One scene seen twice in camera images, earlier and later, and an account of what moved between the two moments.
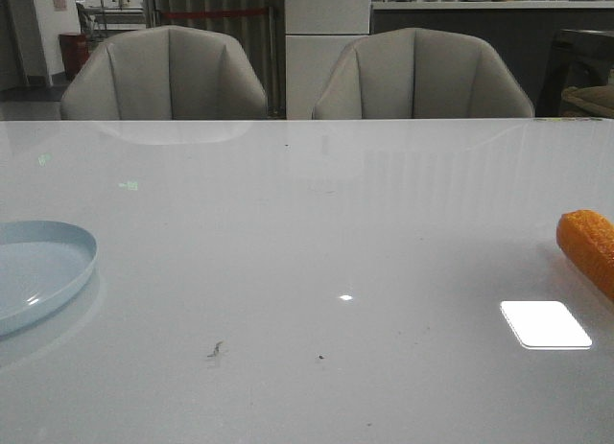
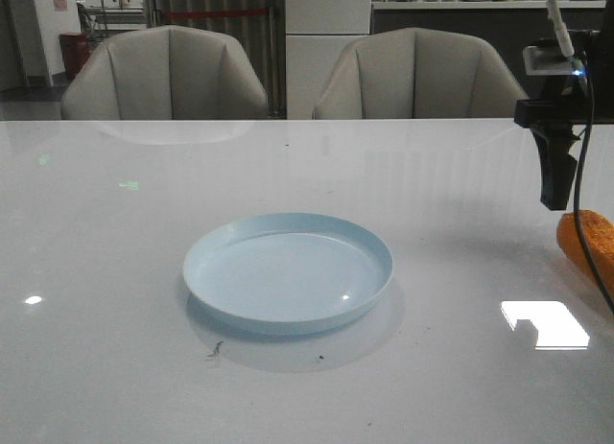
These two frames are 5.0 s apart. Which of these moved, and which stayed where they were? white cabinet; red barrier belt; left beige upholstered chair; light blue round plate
Moved: light blue round plate
Stayed: left beige upholstered chair; white cabinet; red barrier belt
